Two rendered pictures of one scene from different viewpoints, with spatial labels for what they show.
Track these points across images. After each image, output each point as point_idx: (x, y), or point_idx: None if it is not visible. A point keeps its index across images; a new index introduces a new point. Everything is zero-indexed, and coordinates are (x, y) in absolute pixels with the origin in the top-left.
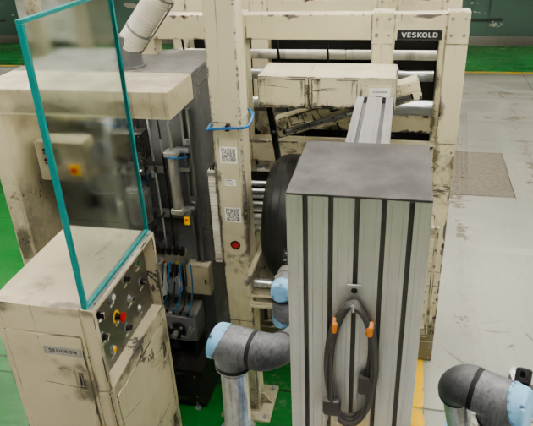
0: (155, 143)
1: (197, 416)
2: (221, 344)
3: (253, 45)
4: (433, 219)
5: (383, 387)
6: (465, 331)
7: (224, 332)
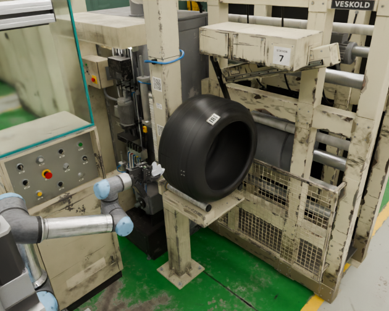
0: (144, 71)
1: (144, 263)
2: None
3: (254, 15)
4: (342, 185)
5: None
6: (381, 295)
7: None
